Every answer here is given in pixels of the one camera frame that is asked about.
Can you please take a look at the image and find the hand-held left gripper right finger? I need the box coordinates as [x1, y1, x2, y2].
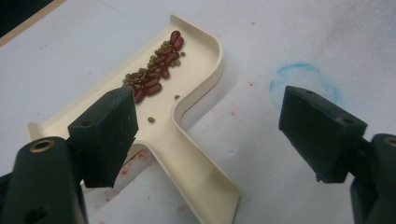
[277, 85, 369, 184]

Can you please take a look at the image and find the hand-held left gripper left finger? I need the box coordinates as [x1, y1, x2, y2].
[67, 86, 140, 189]

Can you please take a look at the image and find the cream plastic dustpan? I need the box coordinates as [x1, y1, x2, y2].
[26, 14, 241, 224]

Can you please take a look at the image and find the wooden table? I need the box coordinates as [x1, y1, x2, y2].
[0, 0, 67, 49]

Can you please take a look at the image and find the white table cover sheet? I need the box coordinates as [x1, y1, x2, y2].
[0, 0, 396, 224]

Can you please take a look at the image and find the pile of red green beans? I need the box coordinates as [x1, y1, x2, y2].
[121, 29, 187, 124]

